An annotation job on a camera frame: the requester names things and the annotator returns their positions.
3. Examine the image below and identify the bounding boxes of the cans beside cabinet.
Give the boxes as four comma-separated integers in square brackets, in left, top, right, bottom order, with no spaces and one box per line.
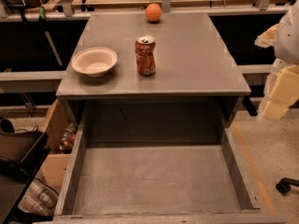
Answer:
[60,124,76,151]

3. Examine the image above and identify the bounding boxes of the white paper bowl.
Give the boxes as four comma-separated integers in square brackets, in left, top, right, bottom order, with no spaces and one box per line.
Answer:
[71,47,118,77]

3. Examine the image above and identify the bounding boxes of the black chair caster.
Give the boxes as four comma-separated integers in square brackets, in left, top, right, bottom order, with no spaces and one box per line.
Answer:
[276,177,299,195]

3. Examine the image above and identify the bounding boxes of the orange soda can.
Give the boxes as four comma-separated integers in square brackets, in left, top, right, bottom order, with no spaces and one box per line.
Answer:
[135,35,156,76]

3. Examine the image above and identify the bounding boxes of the plastic bottles in bag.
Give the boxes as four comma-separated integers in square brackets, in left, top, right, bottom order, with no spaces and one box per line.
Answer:
[18,179,57,217]

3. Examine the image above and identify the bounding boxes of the grey cabinet with top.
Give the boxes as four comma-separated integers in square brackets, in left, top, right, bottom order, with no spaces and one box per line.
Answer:
[57,13,250,146]

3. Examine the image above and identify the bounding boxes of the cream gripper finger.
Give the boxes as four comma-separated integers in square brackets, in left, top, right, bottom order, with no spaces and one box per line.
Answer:
[254,24,278,48]
[261,65,299,120]

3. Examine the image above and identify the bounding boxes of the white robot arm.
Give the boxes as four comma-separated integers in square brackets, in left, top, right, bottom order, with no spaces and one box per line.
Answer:
[254,0,299,120]

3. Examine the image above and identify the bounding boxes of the black bin on left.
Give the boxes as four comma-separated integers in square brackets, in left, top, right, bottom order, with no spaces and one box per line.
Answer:
[0,118,50,224]

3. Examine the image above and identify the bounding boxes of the open grey top drawer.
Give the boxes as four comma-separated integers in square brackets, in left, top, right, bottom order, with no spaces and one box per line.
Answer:
[39,102,285,224]

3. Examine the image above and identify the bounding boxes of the orange fruit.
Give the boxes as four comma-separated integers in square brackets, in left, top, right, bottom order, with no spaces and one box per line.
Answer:
[146,4,162,22]

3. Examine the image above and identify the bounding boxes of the cardboard box on floor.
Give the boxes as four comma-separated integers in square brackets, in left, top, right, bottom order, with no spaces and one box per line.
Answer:
[39,99,70,187]

